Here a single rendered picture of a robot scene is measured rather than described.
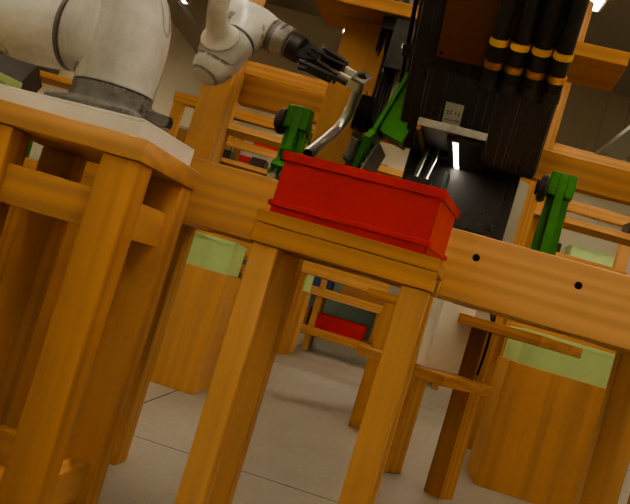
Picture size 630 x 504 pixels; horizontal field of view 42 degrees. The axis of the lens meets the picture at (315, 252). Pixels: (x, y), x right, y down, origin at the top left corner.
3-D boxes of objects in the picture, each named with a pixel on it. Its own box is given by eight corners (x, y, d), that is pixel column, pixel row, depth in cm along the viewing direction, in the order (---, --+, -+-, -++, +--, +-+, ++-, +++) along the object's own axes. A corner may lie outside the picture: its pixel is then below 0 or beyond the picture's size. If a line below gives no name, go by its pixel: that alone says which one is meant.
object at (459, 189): (497, 257, 215) (533, 133, 217) (385, 226, 221) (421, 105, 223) (495, 263, 233) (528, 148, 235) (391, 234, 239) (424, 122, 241)
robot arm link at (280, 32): (285, 14, 228) (303, 24, 227) (278, 42, 234) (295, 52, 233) (267, 26, 222) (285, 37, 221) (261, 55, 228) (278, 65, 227)
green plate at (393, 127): (390, 159, 206) (434, 86, 206) (362, 143, 207) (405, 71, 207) (394, 168, 217) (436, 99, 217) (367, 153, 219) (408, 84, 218)
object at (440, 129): (484, 146, 185) (488, 133, 185) (414, 129, 188) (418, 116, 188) (480, 178, 223) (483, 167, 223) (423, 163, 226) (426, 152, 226)
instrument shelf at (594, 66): (627, 66, 223) (631, 52, 223) (312, -5, 240) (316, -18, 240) (611, 92, 247) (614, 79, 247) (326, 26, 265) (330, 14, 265)
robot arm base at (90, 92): (148, 122, 146) (156, 92, 146) (38, 96, 151) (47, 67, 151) (185, 143, 164) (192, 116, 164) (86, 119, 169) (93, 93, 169)
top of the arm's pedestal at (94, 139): (141, 162, 139) (148, 139, 139) (-26, 114, 145) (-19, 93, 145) (195, 191, 171) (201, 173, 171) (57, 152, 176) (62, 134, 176)
